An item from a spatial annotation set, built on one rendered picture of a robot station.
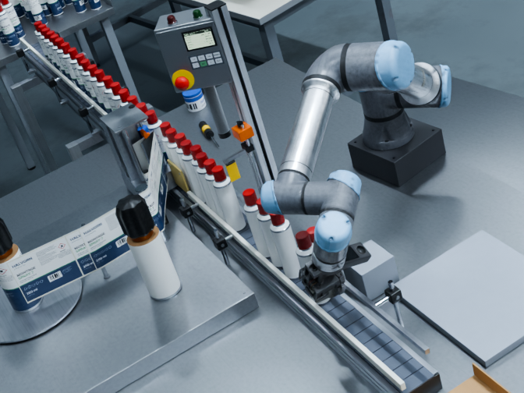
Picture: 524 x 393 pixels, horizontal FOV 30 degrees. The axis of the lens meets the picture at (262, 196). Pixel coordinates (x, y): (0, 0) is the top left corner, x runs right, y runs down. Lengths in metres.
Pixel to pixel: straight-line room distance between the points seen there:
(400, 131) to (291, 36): 3.09
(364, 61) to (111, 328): 0.94
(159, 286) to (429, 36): 3.20
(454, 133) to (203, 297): 0.95
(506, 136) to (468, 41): 2.40
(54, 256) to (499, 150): 1.29
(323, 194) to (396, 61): 0.39
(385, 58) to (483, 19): 3.23
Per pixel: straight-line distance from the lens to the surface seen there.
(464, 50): 5.22
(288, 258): 2.45
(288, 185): 2.13
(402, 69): 2.32
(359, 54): 2.31
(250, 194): 2.48
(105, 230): 2.68
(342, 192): 2.08
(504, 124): 2.99
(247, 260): 2.61
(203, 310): 2.50
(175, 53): 2.56
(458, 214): 2.66
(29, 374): 2.56
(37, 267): 2.68
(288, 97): 3.41
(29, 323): 2.70
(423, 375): 2.16
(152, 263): 2.51
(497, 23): 5.43
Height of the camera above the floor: 2.42
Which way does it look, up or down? 33 degrees down
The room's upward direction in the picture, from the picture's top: 18 degrees counter-clockwise
